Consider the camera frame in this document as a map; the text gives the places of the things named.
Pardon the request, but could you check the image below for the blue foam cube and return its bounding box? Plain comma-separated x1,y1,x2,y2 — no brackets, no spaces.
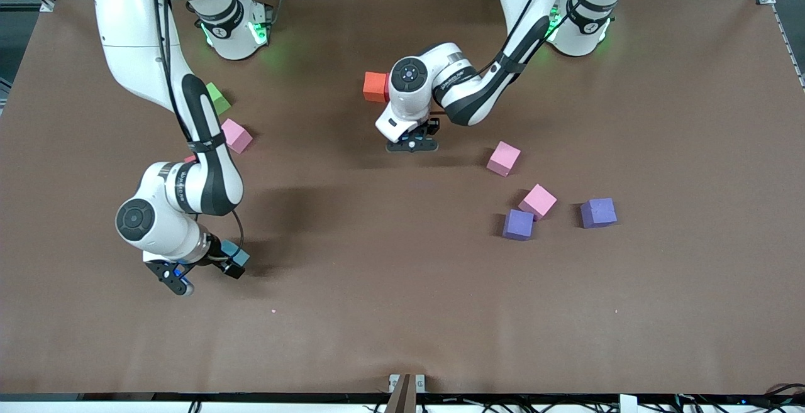
220,240,251,269

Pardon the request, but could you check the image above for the orange foam cube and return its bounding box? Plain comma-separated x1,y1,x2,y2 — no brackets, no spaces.
363,72,389,104

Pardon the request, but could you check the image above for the pink foam cube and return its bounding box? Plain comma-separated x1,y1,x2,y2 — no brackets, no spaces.
518,184,558,221
221,118,253,154
486,141,521,177

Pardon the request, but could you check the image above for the purple foam cube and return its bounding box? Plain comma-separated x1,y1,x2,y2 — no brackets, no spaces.
502,209,535,241
580,198,618,229

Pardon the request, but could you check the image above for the green foam cube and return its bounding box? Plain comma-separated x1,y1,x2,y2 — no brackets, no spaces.
206,82,232,116

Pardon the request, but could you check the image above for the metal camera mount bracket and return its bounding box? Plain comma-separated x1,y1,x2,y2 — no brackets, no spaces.
389,373,426,413

